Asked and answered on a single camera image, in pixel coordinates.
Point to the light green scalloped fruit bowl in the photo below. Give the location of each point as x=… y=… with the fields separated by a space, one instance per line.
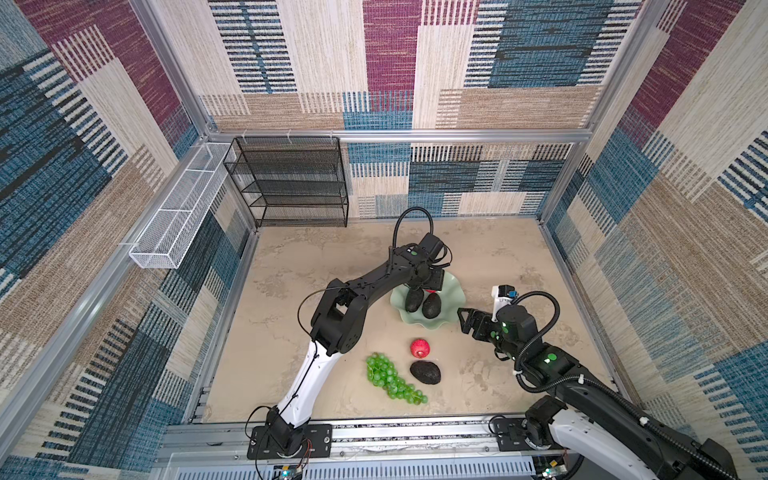
x=452 y=296

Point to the white wire mesh basket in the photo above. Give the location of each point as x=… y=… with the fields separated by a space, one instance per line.
x=165 y=241

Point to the black wire shelf rack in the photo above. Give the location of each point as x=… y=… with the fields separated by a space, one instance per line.
x=290 y=181

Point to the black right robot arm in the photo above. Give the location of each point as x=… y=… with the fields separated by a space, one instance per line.
x=576 y=410

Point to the dark fake avocado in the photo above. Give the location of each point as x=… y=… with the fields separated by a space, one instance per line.
x=426 y=372
x=431 y=306
x=413 y=300

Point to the green fake grape bunch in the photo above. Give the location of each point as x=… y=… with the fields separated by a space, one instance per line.
x=382 y=373

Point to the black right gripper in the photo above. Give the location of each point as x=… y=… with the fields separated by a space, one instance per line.
x=483 y=319

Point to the aluminium mounting rail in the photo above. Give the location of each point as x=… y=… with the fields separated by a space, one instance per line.
x=446 y=447

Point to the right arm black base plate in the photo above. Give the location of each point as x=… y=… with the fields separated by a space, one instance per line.
x=520 y=434

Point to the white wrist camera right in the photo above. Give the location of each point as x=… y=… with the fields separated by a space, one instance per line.
x=502 y=295

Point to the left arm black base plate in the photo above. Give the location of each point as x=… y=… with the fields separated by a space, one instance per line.
x=315 y=440

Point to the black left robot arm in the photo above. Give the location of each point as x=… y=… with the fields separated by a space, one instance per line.
x=337 y=325

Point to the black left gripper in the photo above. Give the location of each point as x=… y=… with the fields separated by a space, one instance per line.
x=437 y=281

